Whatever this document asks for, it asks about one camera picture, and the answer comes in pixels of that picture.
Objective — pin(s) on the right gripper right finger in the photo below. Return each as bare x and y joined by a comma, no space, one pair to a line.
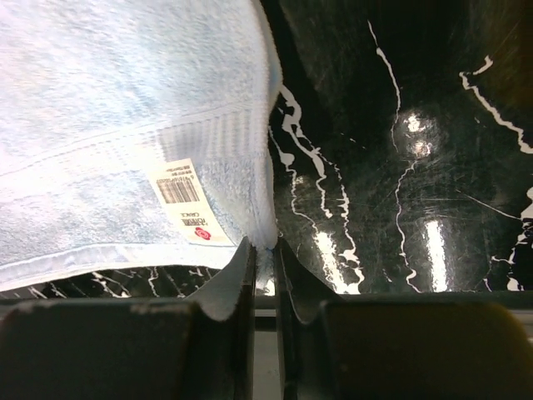
451,345

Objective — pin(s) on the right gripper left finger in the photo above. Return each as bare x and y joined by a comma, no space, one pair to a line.
198,347

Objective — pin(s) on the light blue towel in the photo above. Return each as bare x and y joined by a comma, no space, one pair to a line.
133,134

